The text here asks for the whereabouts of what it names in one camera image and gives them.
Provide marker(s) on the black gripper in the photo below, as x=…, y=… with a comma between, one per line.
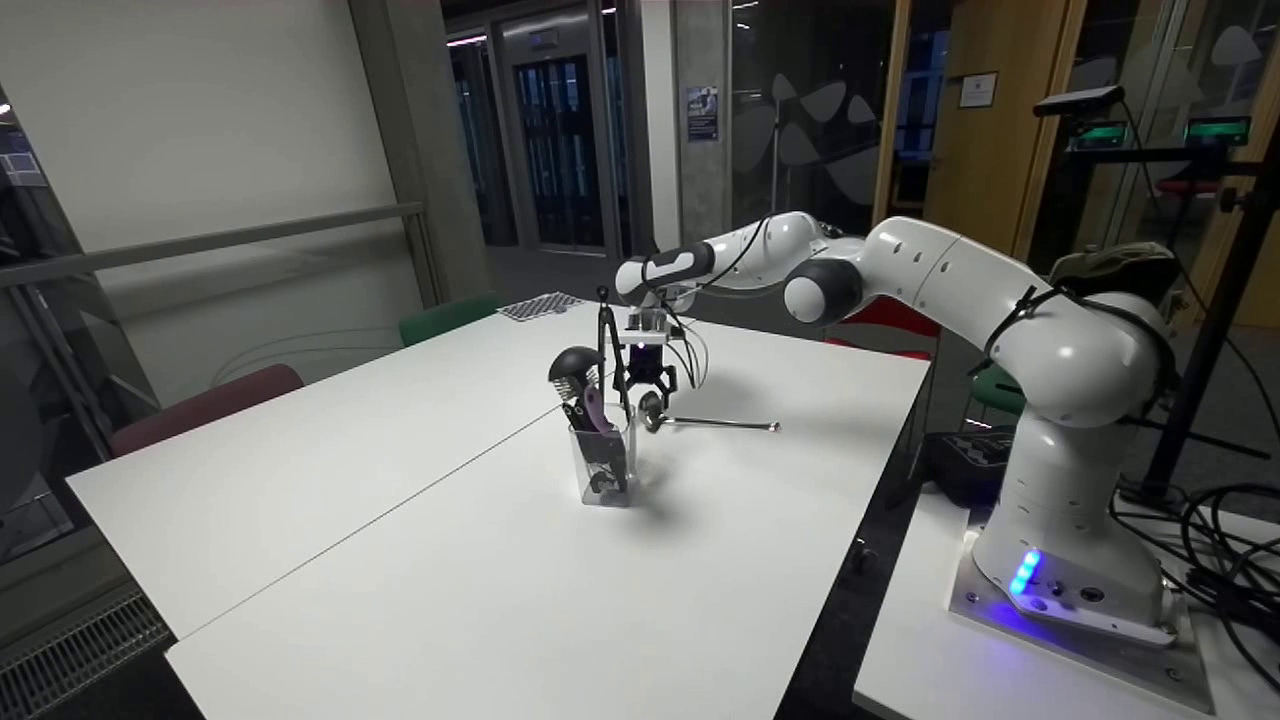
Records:
x=649, y=361

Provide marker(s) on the metal ladle spoon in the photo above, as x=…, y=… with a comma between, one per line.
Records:
x=652, y=411

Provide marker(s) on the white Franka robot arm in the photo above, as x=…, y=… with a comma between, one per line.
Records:
x=1066, y=361

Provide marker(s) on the long thin dark utensil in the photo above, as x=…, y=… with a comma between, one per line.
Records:
x=609, y=348

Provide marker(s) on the black plastic ladle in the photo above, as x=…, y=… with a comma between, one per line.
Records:
x=575, y=361

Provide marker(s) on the black patterned keyboard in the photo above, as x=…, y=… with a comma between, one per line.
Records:
x=540, y=305

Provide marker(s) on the green chair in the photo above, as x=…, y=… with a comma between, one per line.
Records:
x=444, y=319
x=993, y=389

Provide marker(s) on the glass double door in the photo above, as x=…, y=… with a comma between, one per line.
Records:
x=554, y=132

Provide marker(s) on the small poster on pillar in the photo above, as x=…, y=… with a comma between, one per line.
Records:
x=702, y=115

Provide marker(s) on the black control box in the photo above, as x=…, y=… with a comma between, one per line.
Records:
x=960, y=460

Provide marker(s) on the white paper door sign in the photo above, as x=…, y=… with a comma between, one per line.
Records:
x=978, y=88

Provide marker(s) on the dark red chair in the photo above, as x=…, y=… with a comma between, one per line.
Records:
x=203, y=404

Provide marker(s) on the grey metal handrail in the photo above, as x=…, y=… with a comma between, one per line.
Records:
x=203, y=247

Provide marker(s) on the olive backpack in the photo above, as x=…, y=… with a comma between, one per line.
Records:
x=1114, y=267

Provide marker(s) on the green glowing sign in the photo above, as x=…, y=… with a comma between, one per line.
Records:
x=1106, y=132
x=1217, y=129

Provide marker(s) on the floor vent grate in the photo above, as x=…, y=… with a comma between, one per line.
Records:
x=74, y=655

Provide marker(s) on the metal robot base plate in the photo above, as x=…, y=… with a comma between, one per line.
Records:
x=1085, y=643

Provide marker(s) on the black stereo camera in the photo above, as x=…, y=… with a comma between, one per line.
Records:
x=1077, y=97

